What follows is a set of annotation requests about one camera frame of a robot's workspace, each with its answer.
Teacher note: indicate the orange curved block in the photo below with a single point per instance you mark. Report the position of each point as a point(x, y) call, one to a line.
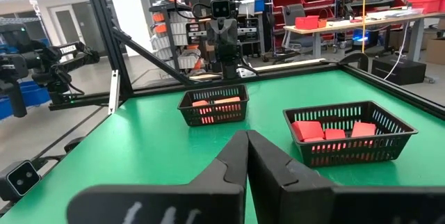
point(200, 103)

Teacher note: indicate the grey office chair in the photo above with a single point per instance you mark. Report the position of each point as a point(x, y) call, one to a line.
point(292, 15)

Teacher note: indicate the brown cardboard box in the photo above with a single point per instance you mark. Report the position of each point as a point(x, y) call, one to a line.
point(436, 51)

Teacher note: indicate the orange rectangular block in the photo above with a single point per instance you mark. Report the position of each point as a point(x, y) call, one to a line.
point(227, 100)

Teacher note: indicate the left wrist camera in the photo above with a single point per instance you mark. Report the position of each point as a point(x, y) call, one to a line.
point(221, 8)

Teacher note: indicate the black equipment case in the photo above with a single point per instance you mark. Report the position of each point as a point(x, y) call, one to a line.
point(400, 72)

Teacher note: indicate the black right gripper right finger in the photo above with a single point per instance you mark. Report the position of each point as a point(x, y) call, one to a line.
point(295, 199)

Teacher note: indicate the green table mat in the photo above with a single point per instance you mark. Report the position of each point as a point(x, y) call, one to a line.
point(139, 140)

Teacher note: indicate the black slotted plastic basket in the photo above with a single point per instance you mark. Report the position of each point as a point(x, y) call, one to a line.
point(347, 159)
point(222, 122)

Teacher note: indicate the black two-lens camera box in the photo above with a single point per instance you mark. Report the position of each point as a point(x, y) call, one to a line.
point(21, 178)

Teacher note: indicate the metal storage shelf rack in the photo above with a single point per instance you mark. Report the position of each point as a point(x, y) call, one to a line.
point(268, 15)

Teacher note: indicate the blue storage bin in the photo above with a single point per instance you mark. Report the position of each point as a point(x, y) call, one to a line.
point(34, 95)

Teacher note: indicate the black background robot arm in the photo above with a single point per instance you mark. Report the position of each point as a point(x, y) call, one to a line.
point(41, 64)

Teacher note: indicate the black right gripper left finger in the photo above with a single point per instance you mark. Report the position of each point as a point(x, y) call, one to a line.
point(208, 199)

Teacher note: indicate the crimson red rectangular block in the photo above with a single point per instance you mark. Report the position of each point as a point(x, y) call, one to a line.
point(307, 130)

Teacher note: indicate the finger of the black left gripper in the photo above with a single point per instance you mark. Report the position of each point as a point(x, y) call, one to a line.
point(214, 32)
point(230, 32)

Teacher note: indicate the blue glowing computer case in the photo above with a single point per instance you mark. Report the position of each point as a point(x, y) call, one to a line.
point(361, 38)

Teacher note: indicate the crimson red cube block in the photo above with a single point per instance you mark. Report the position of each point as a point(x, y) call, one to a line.
point(363, 129)

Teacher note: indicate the wooden top desk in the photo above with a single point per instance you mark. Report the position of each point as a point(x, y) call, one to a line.
point(347, 25)

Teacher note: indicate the black aluminium table frame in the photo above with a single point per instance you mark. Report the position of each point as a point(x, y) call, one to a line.
point(106, 25)

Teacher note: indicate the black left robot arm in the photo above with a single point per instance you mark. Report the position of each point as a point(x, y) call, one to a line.
point(229, 60)

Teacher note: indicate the white metal corner bracket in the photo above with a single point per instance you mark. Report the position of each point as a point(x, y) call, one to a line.
point(113, 92)

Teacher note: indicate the grey door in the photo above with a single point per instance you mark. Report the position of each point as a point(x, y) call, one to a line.
point(66, 25)

